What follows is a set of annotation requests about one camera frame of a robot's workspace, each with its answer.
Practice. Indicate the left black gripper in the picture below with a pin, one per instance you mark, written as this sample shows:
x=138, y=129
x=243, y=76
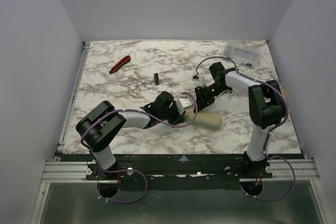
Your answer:
x=178, y=115

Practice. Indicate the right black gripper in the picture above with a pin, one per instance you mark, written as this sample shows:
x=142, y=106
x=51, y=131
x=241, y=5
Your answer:
x=200, y=100

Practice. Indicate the beige umbrella sleeve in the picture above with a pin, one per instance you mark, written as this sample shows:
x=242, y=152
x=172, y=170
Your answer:
x=211, y=121

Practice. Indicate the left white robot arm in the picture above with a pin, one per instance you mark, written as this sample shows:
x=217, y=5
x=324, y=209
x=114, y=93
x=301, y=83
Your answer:
x=101, y=125

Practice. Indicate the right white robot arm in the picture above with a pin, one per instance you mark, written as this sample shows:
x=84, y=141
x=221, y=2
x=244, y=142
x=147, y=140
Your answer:
x=266, y=108

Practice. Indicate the black pin header strip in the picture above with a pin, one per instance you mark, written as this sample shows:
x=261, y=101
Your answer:
x=156, y=79

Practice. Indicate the clear plastic parts box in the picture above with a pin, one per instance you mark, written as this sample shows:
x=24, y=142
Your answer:
x=242, y=54

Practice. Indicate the red black utility knife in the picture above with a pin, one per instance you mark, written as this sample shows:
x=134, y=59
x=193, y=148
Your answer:
x=125, y=60

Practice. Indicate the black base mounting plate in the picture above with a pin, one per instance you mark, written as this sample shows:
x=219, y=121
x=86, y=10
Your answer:
x=172, y=172

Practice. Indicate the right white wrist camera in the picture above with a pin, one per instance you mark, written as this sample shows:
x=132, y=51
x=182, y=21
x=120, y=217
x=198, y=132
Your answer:
x=200, y=79

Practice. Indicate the aluminium extrusion frame rail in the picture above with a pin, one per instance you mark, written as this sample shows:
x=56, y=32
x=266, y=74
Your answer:
x=64, y=172

